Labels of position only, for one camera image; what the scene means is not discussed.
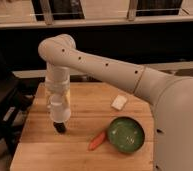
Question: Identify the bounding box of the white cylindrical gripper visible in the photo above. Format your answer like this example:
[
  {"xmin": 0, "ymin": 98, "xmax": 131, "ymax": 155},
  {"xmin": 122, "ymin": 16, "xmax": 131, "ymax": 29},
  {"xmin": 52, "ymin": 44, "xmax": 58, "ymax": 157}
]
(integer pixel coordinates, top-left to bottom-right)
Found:
[{"xmin": 49, "ymin": 94, "xmax": 71, "ymax": 133}]

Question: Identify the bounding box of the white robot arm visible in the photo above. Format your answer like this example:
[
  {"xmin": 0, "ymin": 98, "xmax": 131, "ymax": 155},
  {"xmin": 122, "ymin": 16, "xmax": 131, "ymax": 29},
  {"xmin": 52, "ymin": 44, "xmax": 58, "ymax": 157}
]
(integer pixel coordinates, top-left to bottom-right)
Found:
[{"xmin": 38, "ymin": 34, "xmax": 193, "ymax": 171}]

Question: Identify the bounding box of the white eraser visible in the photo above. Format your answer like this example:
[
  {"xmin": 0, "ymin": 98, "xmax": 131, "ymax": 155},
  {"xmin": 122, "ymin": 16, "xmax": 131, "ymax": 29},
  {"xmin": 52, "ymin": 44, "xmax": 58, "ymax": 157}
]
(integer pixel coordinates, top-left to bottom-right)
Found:
[{"xmin": 111, "ymin": 95, "xmax": 128, "ymax": 110}]

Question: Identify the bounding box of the green ceramic cup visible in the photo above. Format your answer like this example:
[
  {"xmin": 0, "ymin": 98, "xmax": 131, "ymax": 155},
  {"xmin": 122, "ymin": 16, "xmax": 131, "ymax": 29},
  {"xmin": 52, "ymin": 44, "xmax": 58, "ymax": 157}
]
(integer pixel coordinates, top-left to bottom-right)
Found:
[{"xmin": 107, "ymin": 117, "xmax": 145, "ymax": 154}]

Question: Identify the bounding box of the orange carrot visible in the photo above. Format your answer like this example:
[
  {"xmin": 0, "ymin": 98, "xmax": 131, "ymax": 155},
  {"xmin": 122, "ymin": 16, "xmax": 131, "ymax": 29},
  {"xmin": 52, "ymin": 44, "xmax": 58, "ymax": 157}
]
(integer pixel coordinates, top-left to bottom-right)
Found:
[{"xmin": 88, "ymin": 131, "xmax": 106, "ymax": 151}]

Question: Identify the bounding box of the black chair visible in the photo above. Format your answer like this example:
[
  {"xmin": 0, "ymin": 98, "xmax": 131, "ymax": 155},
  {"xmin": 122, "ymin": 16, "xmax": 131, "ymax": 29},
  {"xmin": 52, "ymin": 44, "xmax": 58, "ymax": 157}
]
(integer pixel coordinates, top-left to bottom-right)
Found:
[{"xmin": 0, "ymin": 29, "xmax": 34, "ymax": 158}]

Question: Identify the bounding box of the metal window railing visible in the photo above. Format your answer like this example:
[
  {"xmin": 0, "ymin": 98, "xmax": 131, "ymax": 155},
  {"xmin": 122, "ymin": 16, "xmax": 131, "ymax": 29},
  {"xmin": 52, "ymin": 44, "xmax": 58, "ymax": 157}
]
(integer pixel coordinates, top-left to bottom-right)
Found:
[{"xmin": 0, "ymin": 0, "xmax": 193, "ymax": 28}]

